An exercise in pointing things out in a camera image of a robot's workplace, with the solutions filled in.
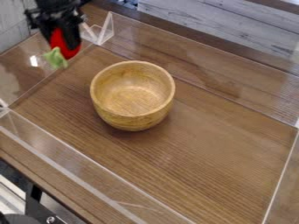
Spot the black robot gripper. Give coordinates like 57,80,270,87
23,0,87,50

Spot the clear acrylic tray enclosure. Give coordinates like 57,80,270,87
0,12,299,224

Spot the red felt strawberry toy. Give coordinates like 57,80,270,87
43,28,82,69

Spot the black table leg bracket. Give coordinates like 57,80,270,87
24,185,67,224

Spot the light wooden bowl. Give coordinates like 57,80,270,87
90,60,175,131

